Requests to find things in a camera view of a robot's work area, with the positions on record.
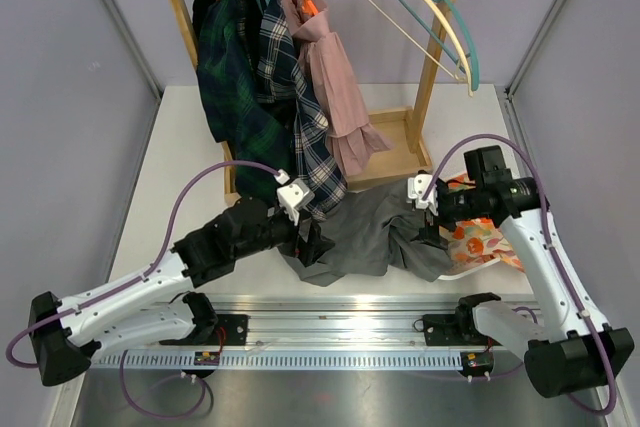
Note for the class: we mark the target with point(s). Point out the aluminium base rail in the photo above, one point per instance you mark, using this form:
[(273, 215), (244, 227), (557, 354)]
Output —
[(334, 332)]

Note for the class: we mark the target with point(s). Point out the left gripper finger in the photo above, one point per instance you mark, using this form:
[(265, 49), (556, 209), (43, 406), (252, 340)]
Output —
[(315, 236), (309, 255)]

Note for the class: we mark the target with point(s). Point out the pink pleated skirt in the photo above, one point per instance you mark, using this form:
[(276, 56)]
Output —
[(351, 138)]

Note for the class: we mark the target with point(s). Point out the floral orange skirt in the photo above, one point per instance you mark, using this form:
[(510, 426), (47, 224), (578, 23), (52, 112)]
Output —
[(480, 242)]

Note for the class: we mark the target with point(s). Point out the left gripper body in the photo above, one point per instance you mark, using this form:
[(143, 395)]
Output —
[(299, 243)]

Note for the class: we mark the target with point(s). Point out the green navy plaid garment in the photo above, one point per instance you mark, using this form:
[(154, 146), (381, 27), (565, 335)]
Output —
[(257, 140)]

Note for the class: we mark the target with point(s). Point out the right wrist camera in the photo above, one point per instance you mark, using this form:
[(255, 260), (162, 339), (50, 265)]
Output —
[(422, 193)]

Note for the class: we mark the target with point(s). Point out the grey skirt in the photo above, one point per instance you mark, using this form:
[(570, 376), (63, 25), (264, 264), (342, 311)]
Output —
[(373, 230)]

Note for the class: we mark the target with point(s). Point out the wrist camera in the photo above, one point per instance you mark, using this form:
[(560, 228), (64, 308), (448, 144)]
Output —
[(422, 193), (293, 195)]

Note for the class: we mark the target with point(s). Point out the teal plastic hanger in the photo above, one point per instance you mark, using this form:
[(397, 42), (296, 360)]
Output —
[(462, 54)]

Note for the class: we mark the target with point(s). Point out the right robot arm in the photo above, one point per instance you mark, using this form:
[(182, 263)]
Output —
[(575, 347)]

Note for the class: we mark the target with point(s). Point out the white perforated plastic basket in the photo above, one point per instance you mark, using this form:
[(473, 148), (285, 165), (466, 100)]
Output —
[(465, 272)]

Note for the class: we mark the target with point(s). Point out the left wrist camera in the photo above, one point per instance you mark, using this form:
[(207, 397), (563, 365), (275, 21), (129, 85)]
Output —
[(293, 195)]

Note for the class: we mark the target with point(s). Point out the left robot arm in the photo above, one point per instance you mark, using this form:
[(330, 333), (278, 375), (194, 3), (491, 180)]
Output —
[(160, 303)]

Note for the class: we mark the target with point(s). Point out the navy white plaid garment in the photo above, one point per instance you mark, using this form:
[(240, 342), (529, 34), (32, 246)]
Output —
[(283, 90)]

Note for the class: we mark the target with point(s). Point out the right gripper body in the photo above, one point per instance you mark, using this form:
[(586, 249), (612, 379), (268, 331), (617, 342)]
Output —
[(432, 232)]

